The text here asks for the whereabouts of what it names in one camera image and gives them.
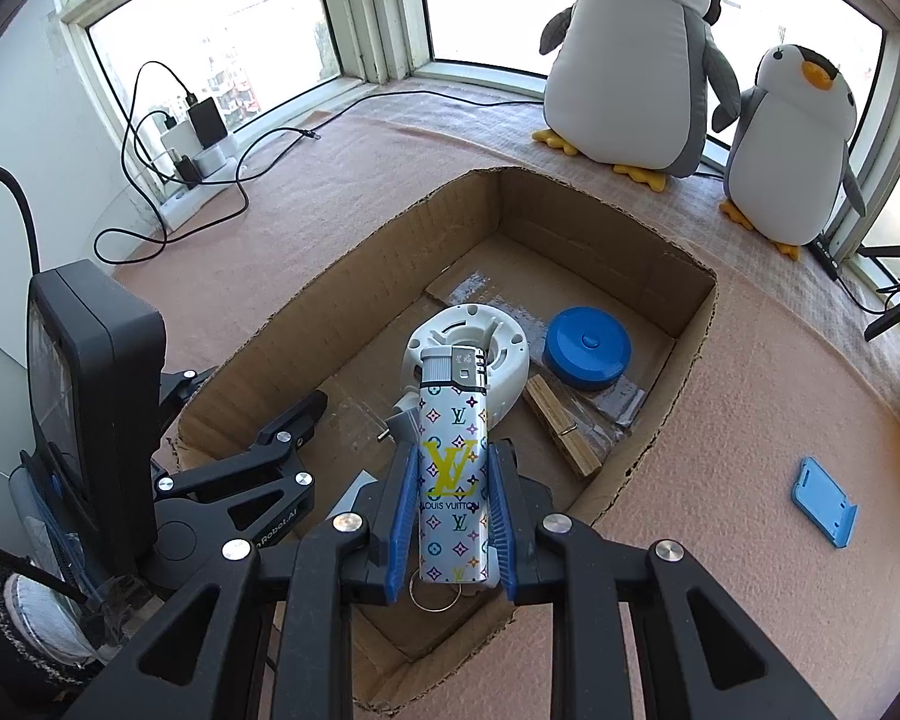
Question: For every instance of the white plug-in mosquito heater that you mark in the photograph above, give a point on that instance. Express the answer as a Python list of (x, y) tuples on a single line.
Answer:
[(506, 379)]

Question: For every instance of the large penguin plush toy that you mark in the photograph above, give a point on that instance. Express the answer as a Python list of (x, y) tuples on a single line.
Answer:
[(630, 75)]

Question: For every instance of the cardboard box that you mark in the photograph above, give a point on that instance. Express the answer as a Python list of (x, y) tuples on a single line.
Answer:
[(330, 292)]

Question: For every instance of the blue round tape measure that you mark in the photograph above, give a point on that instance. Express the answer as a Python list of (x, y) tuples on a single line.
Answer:
[(585, 345)]

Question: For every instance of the small penguin plush toy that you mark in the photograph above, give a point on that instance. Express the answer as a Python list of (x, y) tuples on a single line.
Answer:
[(784, 157)]

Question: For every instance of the checkered cloth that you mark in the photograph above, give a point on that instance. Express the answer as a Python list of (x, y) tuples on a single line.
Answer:
[(690, 221)]

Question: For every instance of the white charger brick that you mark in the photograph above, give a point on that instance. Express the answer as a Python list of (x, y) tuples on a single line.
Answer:
[(174, 141)]

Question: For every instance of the white patterned lighter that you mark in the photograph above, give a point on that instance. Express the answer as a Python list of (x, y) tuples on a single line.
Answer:
[(454, 465)]

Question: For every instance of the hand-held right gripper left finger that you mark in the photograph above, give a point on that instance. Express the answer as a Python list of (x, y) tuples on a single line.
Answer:
[(403, 517)]

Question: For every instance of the blue phone stand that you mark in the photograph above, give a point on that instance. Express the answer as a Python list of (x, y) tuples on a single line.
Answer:
[(821, 499)]

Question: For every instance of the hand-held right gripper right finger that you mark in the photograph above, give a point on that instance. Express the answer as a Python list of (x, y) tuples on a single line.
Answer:
[(501, 517)]

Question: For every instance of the white window frame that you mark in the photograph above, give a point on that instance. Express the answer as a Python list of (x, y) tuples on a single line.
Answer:
[(375, 7)]

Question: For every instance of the small black adapter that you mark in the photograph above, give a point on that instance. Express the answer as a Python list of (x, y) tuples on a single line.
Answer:
[(187, 169)]

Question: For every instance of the wooden clothespin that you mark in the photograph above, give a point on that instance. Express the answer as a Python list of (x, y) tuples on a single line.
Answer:
[(562, 427)]

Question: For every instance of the white power strip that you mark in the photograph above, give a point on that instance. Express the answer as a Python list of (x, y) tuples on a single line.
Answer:
[(214, 159)]

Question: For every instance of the black tripod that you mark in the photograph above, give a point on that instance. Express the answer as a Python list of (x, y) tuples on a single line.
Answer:
[(892, 317)]

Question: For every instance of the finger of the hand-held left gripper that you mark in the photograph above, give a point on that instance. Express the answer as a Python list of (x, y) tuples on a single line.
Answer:
[(184, 382), (292, 420)]

